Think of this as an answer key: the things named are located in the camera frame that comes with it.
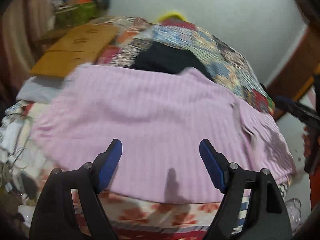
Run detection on pink white striped pants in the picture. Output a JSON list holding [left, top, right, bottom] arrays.
[[31, 64, 296, 203]]

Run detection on brown wooden door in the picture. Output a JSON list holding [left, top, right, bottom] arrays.
[[265, 24, 320, 100]]

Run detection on floral bed sheet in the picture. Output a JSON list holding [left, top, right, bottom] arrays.
[[1, 101, 219, 239]]

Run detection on grey folded cloth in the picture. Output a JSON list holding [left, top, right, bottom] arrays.
[[16, 76, 72, 104]]

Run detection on black folded garment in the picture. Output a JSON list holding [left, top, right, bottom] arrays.
[[132, 42, 211, 79]]

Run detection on colourful patchwork quilt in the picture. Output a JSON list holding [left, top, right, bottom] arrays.
[[93, 16, 275, 114]]

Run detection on wooden lap desk board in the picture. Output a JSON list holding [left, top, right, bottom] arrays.
[[30, 24, 119, 78]]

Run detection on small wooden stool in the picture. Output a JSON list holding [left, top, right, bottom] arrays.
[[35, 28, 70, 45]]

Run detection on green storage bag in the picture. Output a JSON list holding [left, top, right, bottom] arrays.
[[55, 2, 100, 28]]

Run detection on red striped curtain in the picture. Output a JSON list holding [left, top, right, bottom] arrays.
[[0, 0, 56, 88]]

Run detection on yellow foam padded rail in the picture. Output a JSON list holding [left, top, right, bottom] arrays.
[[156, 11, 187, 23]]

